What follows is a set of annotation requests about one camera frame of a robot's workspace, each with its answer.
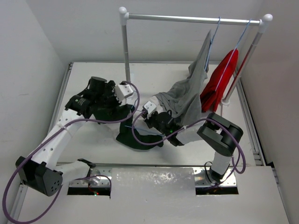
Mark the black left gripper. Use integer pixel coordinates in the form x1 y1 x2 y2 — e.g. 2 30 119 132
95 81 128 119

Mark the green and white t shirt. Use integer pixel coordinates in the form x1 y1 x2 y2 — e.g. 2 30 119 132
93 104 164 150

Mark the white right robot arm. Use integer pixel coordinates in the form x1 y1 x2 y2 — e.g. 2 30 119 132
142 112 246 184

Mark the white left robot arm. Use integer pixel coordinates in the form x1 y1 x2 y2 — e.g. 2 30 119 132
16 77 120 196

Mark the grey t shirt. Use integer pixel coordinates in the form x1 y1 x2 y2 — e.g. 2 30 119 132
150 31 212 126

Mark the red t shirt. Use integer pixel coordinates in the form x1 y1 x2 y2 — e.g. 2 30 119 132
200 49 239 112

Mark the light blue hanger with red shirt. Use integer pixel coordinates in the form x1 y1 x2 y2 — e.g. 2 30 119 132
215 19 252 92

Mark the light blue hanger with grey shirt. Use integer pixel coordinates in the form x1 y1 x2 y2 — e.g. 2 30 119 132
204 16 221 73

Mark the white metal clothes rack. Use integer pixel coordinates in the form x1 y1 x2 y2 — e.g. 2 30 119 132
118 7 273 105

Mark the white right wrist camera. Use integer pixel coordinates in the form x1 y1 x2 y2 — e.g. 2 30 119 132
142 101 157 119

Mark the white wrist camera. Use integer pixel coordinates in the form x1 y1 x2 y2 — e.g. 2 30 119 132
114 84 134 102
142 101 157 119

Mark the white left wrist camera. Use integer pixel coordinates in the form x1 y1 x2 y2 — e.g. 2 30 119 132
114 84 134 102

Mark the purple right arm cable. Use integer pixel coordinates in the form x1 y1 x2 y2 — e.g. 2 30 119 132
131 111 247 175

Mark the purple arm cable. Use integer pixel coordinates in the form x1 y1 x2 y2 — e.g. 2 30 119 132
1 81 141 224
131 111 247 175

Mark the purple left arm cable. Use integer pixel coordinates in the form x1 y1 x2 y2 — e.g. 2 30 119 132
1 81 141 224

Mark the shiny metal base plate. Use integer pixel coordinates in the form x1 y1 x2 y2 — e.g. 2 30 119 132
88 167 239 189

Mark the aluminium table frame rail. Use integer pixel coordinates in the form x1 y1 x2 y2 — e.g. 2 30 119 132
2 62 74 224

